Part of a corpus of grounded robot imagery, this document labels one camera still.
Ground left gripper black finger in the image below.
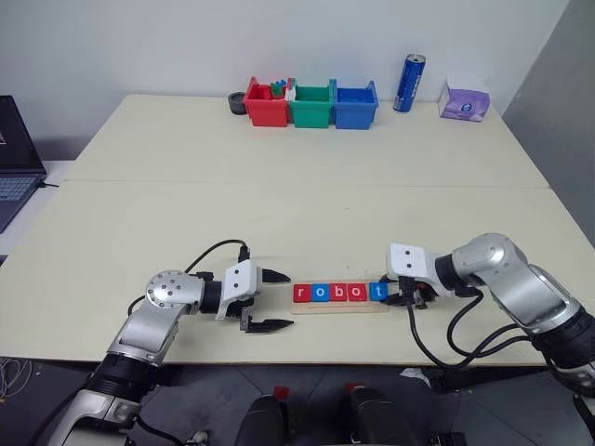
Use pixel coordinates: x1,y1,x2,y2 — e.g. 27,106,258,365
262,267,292,286
245,317,297,336

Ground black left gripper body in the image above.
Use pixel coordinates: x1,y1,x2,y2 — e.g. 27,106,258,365
239,267,269,334

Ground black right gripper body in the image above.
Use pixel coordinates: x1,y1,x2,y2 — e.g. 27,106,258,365
397,276,438,311

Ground wooden letter tray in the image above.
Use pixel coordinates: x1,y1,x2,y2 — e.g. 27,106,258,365
290,281,392,317

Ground white crumpled paper scrap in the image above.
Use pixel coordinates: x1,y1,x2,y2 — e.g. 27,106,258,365
402,366,433,387

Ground dark rounded shape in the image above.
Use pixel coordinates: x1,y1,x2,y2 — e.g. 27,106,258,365
234,394,289,446
346,388,405,446

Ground red plastic bin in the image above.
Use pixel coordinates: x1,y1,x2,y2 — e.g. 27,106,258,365
245,76,292,128

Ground blue plastic bin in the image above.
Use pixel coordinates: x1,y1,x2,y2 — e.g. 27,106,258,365
330,79,380,131

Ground green plastic bin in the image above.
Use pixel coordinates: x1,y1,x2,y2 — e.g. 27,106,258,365
287,78,336,130

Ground dark round holder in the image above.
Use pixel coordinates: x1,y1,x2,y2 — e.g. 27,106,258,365
227,91,249,116

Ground purple tissue pack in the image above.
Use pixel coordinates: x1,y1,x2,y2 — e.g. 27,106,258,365
438,76,492,123

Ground blue drink can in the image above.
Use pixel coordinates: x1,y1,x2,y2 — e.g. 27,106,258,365
392,53,428,114

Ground dark open laptop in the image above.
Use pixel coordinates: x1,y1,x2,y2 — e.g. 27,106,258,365
0,95,47,233

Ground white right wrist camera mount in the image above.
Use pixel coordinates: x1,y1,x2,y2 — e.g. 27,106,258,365
386,243,455,298

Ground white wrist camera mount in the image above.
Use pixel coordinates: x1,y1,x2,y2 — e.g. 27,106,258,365
216,258,261,321
386,243,455,298

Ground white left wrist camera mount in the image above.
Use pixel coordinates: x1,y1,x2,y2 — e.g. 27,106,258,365
216,258,261,321

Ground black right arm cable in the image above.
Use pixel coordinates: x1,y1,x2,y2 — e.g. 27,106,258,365
400,276,559,371

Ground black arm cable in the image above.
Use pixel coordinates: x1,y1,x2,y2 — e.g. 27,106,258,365
400,276,559,371
127,239,252,317

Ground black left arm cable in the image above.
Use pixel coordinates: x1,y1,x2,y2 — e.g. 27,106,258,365
127,239,252,317

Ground pale loose floor wires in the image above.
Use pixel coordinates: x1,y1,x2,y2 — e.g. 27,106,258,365
0,357,33,403

